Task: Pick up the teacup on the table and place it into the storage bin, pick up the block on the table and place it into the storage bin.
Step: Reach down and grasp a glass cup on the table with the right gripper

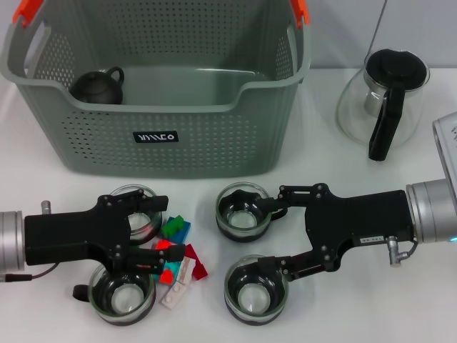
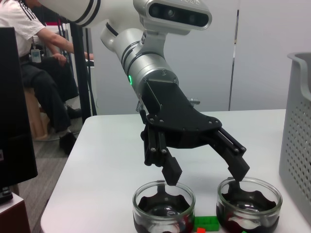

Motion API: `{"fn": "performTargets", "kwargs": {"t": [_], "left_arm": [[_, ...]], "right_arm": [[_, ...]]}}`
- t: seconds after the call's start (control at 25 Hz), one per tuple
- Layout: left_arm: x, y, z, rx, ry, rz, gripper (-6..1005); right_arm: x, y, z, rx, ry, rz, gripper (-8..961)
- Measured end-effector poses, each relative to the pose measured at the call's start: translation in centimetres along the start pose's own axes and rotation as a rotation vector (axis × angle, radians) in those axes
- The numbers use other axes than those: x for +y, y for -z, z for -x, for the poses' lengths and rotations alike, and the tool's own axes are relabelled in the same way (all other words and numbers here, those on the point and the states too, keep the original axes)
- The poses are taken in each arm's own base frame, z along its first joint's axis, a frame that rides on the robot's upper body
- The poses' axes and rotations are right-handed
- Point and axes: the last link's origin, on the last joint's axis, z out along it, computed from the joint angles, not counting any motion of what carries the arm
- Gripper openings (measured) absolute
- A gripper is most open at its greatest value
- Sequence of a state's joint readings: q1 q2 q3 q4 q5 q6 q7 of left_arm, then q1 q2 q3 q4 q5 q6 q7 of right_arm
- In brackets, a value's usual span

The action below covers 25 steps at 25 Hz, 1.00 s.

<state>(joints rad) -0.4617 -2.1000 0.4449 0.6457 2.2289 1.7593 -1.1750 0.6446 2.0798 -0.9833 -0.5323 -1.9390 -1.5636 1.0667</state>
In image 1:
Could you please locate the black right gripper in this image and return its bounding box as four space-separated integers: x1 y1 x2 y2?
256 183 418 283

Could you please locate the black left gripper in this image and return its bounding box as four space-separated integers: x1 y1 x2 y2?
24 191 186 275

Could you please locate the glass teacup black base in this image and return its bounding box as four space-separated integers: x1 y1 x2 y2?
73 264 157 317
215 182 288 242
106 184 161 247
224 254 288 317

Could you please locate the grey-green perforated storage basket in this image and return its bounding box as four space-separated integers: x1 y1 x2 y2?
0 0 311 179

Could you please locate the small green toy brick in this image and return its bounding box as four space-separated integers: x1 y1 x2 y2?
161 214 185 239

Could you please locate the red sloped toy brick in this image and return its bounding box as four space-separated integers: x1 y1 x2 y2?
154 238 181 252

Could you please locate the blue square toy brick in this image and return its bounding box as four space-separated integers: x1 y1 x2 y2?
167 215 192 246

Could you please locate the white translucent toy brick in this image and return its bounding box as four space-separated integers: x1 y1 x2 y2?
177 257 196 283

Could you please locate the small red stud brick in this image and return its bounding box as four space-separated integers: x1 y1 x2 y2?
159 268 178 286

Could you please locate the dark red toy brick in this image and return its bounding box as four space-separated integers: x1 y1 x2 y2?
184 244 209 283

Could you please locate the flat white plate brick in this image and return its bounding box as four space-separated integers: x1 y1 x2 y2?
159 282 190 309

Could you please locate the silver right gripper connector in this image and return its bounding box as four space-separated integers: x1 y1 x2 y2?
387 235 408 267

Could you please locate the dark clay teapot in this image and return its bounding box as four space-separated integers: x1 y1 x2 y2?
69 66 126 106

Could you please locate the grey right gripper cable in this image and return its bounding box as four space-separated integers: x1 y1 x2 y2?
401 237 419 258

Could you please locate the glass pitcher black lid handle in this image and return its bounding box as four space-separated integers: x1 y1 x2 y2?
335 49 431 161

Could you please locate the dark left gripper cable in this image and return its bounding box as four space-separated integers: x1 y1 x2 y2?
0 262 58 284

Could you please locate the orange basket handle grip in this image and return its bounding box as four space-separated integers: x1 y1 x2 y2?
289 0 310 28
12 0 47 29

